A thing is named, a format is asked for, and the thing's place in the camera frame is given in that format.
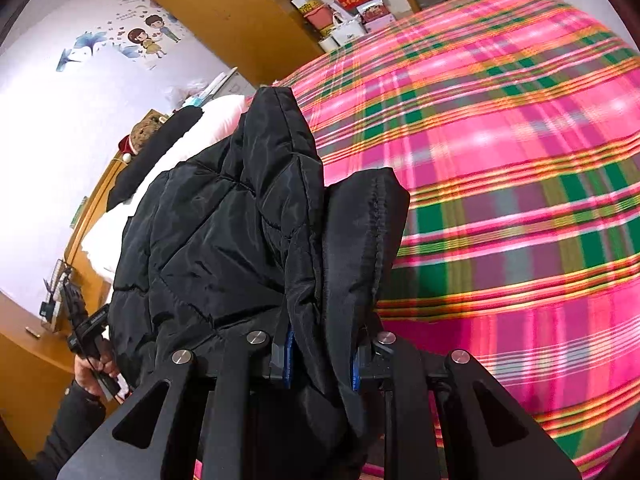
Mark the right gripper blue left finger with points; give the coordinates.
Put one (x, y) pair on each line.
(288, 358)

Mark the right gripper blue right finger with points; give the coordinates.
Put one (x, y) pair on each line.
(356, 372)

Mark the black puffer jacket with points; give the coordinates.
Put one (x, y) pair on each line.
(247, 234)

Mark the black left sleeve forearm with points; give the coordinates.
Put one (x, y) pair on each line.
(79, 415)

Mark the person's left hand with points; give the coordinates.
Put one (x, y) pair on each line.
(86, 370)

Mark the wooden headboard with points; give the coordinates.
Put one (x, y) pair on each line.
(83, 251)

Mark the brown teddy bear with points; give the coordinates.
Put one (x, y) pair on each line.
(132, 144)

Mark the black folded garment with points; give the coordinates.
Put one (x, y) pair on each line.
(129, 179)

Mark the white folded quilt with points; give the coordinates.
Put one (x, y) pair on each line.
(220, 118)

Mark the pink plaid bed sheet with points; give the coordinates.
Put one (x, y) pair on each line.
(514, 126)

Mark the white tote bag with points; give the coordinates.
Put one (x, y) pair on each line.
(345, 31)

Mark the pink plastic bucket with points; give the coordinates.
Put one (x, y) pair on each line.
(320, 17)

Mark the wooden wardrobe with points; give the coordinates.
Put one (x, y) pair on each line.
(265, 39)

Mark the cartoon couple wall sticker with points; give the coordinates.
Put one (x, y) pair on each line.
(154, 38)

